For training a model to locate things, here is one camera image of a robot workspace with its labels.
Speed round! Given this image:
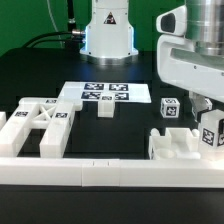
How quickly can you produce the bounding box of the black cable with connector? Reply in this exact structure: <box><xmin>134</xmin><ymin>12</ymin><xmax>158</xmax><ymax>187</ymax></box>
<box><xmin>21</xmin><ymin>29</ymin><xmax>87</xmax><ymax>49</ymax></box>

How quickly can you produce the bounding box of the black vertical pole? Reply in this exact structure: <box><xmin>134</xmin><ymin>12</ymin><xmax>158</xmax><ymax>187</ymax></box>
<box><xmin>64</xmin><ymin>0</ymin><xmax>76</xmax><ymax>51</ymax></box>

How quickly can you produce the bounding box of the white chair seat part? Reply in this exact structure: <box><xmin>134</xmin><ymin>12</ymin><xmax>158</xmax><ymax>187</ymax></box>
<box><xmin>148</xmin><ymin>127</ymin><xmax>201</xmax><ymax>160</ymax></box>

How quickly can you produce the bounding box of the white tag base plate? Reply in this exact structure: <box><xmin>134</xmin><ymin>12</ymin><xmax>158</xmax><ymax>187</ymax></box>
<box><xmin>59</xmin><ymin>82</ymin><xmax>151</xmax><ymax>103</ymax></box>

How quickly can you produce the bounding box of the white fence bar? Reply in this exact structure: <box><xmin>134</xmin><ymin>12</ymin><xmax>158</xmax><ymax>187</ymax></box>
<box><xmin>0</xmin><ymin>157</ymin><xmax>224</xmax><ymax>188</ymax></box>
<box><xmin>0</xmin><ymin>112</ymin><xmax>6</xmax><ymax>130</ymax></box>

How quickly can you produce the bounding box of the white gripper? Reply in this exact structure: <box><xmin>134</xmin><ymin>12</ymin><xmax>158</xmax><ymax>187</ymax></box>
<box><xmin>156</xmin><ymin>4</ymin><xmax>224</xmax><ymax>122</ymax></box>

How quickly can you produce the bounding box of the white left fence bar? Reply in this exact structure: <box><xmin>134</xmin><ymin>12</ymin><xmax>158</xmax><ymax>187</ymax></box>
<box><xmin>0</xmin><ymin>112</ymin><xmax>6</xmax><ymax>130</ymax></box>

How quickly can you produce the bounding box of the white chair back frame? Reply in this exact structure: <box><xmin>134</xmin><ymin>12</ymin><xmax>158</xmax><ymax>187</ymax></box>
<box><xmin>0</xmin><ymin>97</ymin><xmax>83</xmax><ymax>158</ymax></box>

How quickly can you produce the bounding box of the white front fence bar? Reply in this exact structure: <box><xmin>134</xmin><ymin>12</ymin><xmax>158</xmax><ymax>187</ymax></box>
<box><xmin>0</xmin><ymin>157</ymin><xmax>224</xmax><ymax>188</ymax></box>

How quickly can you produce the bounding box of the white tagged cube left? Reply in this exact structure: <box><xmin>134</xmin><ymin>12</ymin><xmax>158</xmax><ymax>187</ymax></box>
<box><xmin>160</xmin><ymin>98</ymin><xmax>180</xmax><ymax>118</ymax></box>

